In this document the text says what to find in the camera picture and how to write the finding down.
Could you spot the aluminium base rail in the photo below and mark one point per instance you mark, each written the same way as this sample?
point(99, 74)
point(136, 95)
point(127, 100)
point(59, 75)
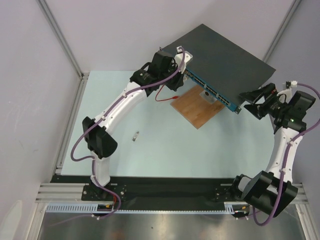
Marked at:
point(59, 193)

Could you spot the silver SFP module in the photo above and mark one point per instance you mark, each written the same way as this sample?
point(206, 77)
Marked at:
point(135, 136)

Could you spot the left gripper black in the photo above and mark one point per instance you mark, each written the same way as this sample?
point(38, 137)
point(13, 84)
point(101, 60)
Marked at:
point(178, 83)

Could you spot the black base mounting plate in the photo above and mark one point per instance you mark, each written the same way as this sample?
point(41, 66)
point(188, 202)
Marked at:
point(168, 192)

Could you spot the blue black network switch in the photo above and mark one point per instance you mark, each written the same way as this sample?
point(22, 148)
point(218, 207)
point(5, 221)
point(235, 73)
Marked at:
point(219, 66)

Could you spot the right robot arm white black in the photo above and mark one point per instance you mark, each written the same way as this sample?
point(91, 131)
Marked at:
point(272, 190)

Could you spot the wooden base board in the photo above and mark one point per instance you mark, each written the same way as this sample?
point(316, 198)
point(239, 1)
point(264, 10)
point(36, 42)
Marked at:
point(194, 108)

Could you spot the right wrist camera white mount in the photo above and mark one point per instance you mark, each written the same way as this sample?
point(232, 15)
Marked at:
point(288, 86)

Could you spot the left aluminium frame post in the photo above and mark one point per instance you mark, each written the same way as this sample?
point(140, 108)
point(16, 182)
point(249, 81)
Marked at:
point(54, 25)

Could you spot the white slotted cable duct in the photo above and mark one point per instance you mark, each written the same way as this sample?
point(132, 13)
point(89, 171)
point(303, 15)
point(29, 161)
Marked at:
point(105, 208)

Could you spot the right aluminium frame post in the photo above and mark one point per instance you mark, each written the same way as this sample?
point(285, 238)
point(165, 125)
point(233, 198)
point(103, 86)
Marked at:
point(281, 30)

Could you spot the aluminium frame post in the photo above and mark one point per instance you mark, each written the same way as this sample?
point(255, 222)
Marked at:
point(54, 25)
point(281, 30)

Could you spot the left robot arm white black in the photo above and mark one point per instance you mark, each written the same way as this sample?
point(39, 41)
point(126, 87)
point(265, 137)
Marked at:
point(163, 70)

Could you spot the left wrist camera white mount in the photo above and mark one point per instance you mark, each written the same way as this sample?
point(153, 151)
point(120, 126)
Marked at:
point(182, 58)

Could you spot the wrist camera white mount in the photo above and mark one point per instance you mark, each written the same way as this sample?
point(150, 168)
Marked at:
point(288, 86)
point(182, 58)

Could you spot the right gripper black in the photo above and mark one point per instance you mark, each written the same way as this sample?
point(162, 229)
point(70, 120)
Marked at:
point(261, 104)

